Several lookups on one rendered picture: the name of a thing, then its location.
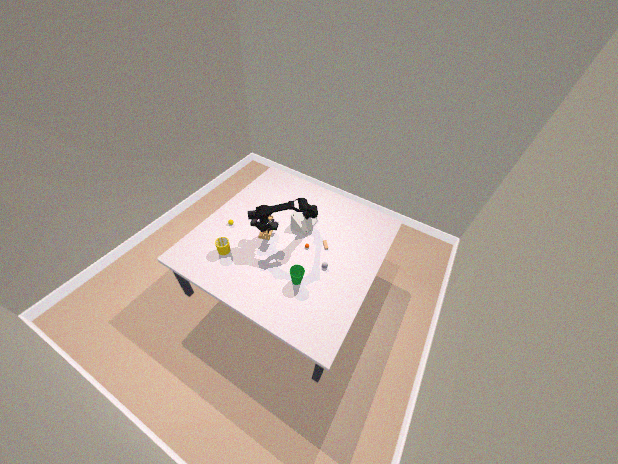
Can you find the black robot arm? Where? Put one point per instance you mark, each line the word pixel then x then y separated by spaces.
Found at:
pixel 263 211

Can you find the wooden toy catapult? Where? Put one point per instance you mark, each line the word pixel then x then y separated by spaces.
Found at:
pixel 265 235

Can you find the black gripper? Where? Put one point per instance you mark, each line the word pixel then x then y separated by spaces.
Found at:
pixel 272 225

